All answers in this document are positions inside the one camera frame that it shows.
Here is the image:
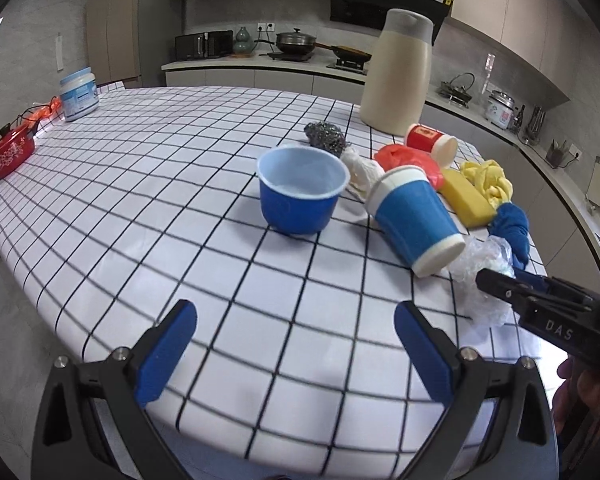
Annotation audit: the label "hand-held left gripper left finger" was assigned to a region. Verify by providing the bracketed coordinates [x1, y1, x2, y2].
[31, 299, 198, 480]

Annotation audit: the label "grey chopstick holder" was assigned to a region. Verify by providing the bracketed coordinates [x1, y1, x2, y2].
[547, 139, 573, 168]

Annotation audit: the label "black range hood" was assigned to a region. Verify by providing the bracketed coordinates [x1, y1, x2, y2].
[328, 0, 453, 46]

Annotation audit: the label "steel wool scrubber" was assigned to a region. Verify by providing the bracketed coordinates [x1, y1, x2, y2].
[303, 121, 350, 153]

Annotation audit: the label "person's right hand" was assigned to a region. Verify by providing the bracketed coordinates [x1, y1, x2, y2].
[552, 357, 600, 436]

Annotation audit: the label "yellow towel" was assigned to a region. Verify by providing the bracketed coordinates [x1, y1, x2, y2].
[460, 159, 513, 207]

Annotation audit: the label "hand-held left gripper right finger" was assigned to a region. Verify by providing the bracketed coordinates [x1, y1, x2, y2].
[394, 301, 567, 480]

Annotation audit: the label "blue plastic bowl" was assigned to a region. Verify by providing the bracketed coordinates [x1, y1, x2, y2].
[256, 145, 351, 237]

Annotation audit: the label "orange plastic piece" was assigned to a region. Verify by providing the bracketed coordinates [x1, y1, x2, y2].
[30, 97, 63, 121]

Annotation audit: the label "metal utensil rack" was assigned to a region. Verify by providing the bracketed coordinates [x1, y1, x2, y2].
[522, 106, 547, 146]

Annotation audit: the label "clear plastic wrap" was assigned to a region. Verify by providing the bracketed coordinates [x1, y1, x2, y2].
[440, 236, 518, 328]

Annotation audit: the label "black microwave oven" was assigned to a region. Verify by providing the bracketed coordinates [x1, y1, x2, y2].
[174, 30, 234, 61]

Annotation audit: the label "metal kettle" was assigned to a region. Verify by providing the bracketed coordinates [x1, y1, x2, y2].
[440, 72, 477, 108]

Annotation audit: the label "cream thermos jug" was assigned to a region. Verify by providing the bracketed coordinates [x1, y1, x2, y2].
[358, 8, 435, 136]

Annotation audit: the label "beige refrigerator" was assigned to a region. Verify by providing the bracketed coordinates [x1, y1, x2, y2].
[86, 0, 183, 92]

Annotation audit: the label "black wok with lid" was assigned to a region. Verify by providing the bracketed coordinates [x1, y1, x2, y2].
[275, 28, 331, 56]

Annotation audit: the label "black gas stove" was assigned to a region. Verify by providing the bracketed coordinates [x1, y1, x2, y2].
[326, 57, 371, 75]

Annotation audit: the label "blue paper cup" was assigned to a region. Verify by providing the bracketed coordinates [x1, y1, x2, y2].
[365, 166, 467, 278]

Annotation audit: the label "yellow sponge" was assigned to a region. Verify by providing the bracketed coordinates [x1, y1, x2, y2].
[439, 167, 496, 228]

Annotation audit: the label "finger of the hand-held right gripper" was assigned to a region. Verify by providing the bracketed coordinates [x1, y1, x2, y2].
[475, 268, 537, 312]
[513, 269, 600, 305]

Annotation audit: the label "green ceramic vase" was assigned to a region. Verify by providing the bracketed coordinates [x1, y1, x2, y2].
[232, 26, 253, 55]

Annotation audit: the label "red plastic bag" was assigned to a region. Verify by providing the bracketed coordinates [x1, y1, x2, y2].
[374, 144, 446, 191]

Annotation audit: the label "red paper cup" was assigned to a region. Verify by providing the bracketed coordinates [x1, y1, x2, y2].
[405, 123, 459, 170]

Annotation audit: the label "white and blue tub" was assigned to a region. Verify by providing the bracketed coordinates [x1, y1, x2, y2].
[59, 66, 100, 122]

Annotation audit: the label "blue cloth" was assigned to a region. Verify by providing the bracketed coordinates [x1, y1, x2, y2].
[487, 202, 548, 291]

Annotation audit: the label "white crumpled tissue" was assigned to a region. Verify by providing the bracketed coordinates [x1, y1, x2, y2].
[340, 147, 387, 221]

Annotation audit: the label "black cable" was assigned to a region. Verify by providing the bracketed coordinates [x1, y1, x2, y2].
[0, 104, 48, 136]

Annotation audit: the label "white rice cooker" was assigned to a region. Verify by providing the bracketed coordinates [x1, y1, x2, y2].
[485, 89, 517, 131]

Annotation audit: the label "beige upper cabinets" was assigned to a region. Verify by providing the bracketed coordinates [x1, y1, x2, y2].
[450, 0, 581, 106]

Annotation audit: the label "black frying pan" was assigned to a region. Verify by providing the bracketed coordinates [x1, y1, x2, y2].
[330, 45, 373, 61]

